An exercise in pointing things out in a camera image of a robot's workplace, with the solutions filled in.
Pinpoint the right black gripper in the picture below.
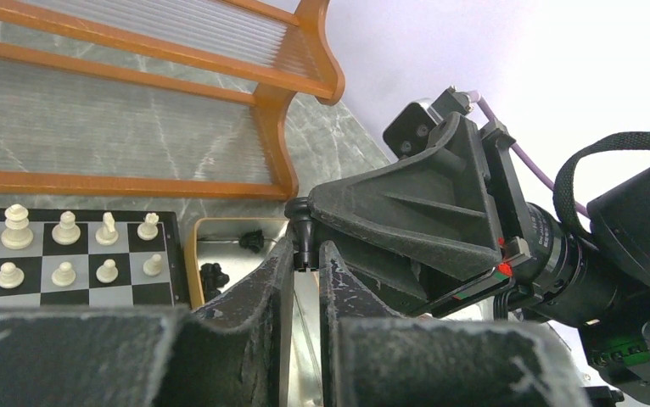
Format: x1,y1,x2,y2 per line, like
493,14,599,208
309,113,534,316

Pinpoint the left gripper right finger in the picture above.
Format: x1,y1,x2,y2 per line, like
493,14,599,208
319,242,590,406

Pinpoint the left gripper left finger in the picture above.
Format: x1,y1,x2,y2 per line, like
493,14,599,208
0,239,294,406

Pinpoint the black bishop piece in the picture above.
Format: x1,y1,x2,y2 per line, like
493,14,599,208
284,197,319,272

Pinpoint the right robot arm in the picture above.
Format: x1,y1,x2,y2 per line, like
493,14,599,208
294,113,650,404

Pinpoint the black chess piece in tin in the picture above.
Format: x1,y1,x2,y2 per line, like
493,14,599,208
238,229,265,254
199,263,230,301

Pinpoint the white pawn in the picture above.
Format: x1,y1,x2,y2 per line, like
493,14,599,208
96,259,119,284
51,261,77,287
143,254,162,277
0,262,25,289

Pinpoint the white corner rook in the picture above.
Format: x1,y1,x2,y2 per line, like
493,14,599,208
137,212,160,241

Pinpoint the white knight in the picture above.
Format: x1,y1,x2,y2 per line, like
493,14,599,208
95,212,119,246

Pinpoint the black and white chessboard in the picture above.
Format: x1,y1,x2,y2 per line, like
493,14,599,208
0,209,190,308

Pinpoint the orange wooden shelf rack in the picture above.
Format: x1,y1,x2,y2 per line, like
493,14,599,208
0,1,345,200

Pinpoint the black wrist strap cable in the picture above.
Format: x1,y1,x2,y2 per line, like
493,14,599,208
552,131,650,240

